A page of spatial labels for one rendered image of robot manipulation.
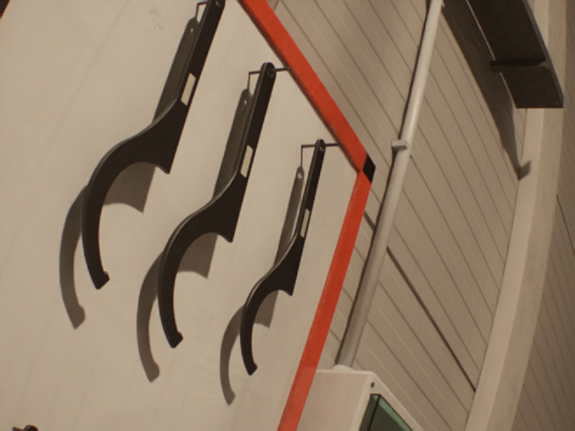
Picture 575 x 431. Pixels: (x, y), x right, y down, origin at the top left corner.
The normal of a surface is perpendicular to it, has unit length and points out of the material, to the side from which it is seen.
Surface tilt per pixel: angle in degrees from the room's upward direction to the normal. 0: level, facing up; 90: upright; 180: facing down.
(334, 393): 90
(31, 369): 90
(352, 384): 90
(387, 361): 90
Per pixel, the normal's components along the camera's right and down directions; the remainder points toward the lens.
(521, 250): -0.43, -0.56
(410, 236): 0.86, -0.01
